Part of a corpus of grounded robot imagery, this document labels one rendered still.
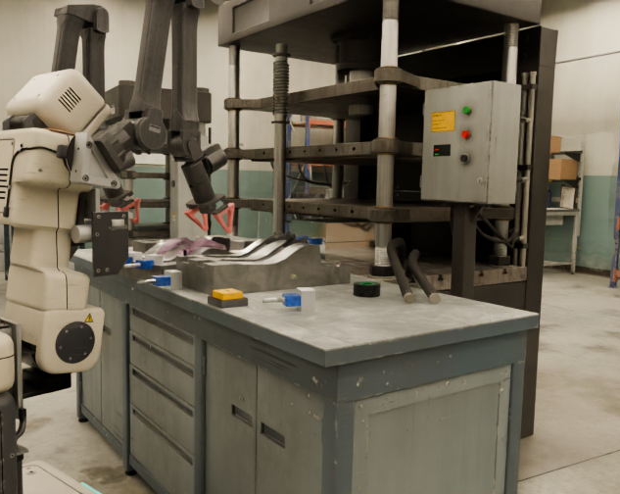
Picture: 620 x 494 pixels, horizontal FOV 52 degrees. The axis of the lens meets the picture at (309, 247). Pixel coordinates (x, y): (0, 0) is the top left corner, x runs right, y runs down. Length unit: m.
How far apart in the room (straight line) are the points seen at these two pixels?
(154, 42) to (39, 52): 7.52
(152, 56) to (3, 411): 0.85
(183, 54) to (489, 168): 1.06
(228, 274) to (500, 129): 1.02
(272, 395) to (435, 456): 0.42
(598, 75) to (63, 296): 8.21
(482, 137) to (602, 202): 6.85
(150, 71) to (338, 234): 1.37
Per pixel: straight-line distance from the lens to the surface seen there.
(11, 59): 9.06
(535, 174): 2.91
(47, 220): 1.63
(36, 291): 1.66
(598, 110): 9.12
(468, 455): 1.72
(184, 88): 1.66
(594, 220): 9.05
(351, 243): 2.78
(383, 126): 2.34
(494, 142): 2.19
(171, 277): 1.93
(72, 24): 2.01
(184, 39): 1.68
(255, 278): 1.88
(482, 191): 2.17
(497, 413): 1.76
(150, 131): 1.56
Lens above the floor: 1.13
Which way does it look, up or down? 6 degrees down
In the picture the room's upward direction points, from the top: 1 degrees clockwise
